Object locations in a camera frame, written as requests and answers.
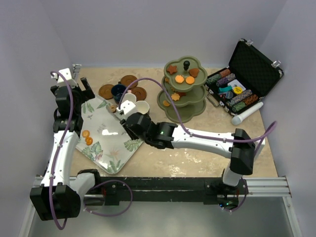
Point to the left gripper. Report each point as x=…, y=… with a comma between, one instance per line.
x=86, y=95

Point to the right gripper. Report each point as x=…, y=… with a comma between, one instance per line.
x=132, y=134

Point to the metal tongs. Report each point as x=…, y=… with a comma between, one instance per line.
x=116, y=115

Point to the brown patterned cookie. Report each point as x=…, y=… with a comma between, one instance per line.
x=113, y=108

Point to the leaf pattern serving tray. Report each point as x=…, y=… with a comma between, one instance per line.
x=112, y=147

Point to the round orange cookie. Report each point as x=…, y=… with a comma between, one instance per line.
x=165, y=103
x=190, y=80
x=179, y=79

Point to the orange flower cookie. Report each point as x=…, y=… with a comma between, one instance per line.
x=175, y=97

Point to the dark star cookie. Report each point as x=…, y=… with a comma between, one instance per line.
x=181, y=94
x=171, y=69

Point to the round orange cookie front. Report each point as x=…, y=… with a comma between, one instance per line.
x=190, y=80

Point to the heart cookie light brown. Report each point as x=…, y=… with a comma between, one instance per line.
x=194, y=72

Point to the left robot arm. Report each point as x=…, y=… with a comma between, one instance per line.
x=58, y=196

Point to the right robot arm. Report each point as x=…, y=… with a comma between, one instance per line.
x=164, y=135

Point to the dark grey mug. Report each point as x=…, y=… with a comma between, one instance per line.
x=142, y=107

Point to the brown saucer left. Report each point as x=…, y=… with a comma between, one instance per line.
x=105, y=91

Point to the brown saucer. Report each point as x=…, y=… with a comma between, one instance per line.
x=140, y=93
x=105, y=91
x=128, y=80

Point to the pink cup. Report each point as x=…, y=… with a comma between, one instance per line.
x=129, y=97

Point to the brown saucer right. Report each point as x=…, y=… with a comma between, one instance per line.
x=140, y=93

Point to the dark blue mug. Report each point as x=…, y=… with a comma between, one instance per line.
x=117, y=92

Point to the brown saucer back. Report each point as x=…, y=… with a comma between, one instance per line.
x=128, y=80

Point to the orange slice cookie upper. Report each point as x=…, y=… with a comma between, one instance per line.
x=85, y=133

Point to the orange slice cookie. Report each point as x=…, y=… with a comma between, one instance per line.
x=85, y=133
x=88, y=140

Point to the orange slice cookie lower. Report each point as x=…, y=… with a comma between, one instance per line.
x=88, y=140

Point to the green three-tier stand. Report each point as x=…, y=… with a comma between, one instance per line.
x=194, y=103

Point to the white microphone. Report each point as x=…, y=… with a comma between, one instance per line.
x=238, y=119

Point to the white stand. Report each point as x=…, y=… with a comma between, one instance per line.
x=259, y=145

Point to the black poker chip case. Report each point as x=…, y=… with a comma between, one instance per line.
x=247, y=79

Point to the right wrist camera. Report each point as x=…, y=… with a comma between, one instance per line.
x=126, y=109

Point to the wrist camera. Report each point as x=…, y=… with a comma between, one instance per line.
x=126, y=109
x=66, y=73

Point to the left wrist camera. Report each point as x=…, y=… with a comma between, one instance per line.
x=66, y=73

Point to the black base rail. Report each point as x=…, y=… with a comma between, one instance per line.
x=209, y=191

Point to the aluminium frame rail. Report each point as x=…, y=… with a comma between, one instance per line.
x=258, y=187

